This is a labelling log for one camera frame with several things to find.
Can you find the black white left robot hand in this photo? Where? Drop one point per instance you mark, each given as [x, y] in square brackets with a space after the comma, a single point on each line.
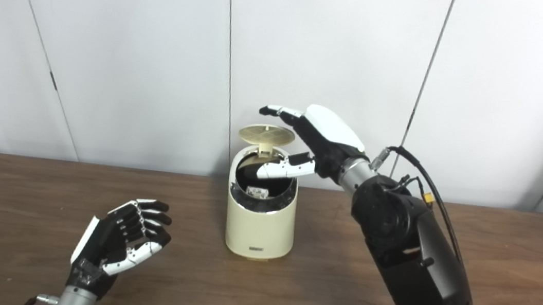
[102, 245]

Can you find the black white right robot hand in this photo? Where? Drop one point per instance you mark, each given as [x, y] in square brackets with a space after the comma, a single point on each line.
[330, 139]

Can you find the round cream bin lid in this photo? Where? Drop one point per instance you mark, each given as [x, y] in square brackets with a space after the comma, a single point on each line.
[266, 133]

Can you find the white green milk carton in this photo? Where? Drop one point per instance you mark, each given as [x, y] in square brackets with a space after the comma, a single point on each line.
[257, 192]

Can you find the cream-colored cylindrical trash bin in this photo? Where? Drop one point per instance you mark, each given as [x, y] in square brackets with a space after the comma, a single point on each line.
[259, 229]

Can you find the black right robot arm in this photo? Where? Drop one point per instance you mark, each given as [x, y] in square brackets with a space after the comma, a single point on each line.
[419, 259]

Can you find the black wall panel clip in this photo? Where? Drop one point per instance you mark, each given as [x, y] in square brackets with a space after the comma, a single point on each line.
[53, 80]

